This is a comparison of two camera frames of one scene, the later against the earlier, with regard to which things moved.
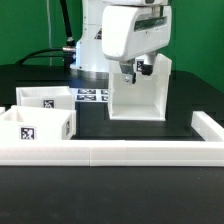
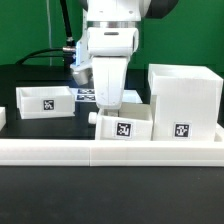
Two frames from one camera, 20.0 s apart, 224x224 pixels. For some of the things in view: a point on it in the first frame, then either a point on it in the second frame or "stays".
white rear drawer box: (51, 97) stays
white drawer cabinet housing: (146, 99) -> (185, 102)
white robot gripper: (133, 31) -> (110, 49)
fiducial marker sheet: (91, 95) stays
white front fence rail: (114, 153) stays
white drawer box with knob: (20, 122) -> (135, 122)
